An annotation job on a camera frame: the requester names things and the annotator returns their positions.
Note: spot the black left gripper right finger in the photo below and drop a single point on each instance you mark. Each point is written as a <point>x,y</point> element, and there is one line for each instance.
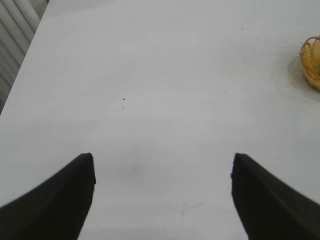
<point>270,205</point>

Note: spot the white slatted radiator panel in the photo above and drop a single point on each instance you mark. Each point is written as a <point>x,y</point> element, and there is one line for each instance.
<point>15,32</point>

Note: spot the yellow woven wicker basket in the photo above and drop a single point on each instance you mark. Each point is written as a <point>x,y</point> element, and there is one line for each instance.
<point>312,67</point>

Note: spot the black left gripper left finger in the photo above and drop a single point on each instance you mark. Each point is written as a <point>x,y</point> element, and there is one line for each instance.
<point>55,200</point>

